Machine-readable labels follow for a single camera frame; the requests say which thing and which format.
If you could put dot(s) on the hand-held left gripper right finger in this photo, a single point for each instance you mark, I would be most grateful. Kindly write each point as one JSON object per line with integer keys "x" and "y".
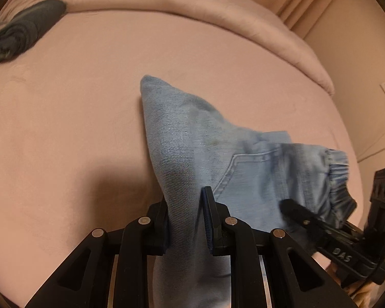
{"x": 208, "y": 218}

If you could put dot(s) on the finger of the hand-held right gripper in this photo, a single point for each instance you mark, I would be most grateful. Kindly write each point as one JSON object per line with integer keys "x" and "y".
{"x": 295, "y": 210}

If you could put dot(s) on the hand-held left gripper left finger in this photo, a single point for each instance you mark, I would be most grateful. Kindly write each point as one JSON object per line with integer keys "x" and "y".
{"x": 165, "y": 227}

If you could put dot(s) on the light blue denim pants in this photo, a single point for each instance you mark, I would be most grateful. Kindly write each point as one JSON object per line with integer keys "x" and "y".
{"x": 186, "y": 134}

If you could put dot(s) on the pink bed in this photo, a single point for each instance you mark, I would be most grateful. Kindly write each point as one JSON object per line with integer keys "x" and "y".
{"x": 67, "y": 134}

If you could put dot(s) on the pink duvet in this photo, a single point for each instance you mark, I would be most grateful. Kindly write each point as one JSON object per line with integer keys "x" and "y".
{"x": 211, "y": 16}

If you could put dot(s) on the dark grey folded garment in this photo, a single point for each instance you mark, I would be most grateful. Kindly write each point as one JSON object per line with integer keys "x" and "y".
{"x": 19, "y": 32}

